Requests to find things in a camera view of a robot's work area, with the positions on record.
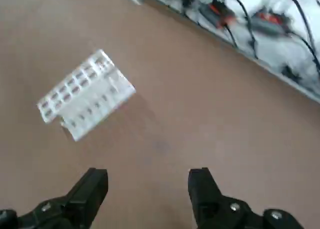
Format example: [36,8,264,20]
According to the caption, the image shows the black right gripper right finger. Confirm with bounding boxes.
[187,166,305,229]

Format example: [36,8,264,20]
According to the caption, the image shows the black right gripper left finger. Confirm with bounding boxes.
[0,167,109,229]

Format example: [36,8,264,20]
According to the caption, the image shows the black and orange adapter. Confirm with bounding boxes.
[250,10,293,37]
[199,0,238,30]

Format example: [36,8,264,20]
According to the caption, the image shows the white test tube rack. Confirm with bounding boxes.
[36,48,137,143]

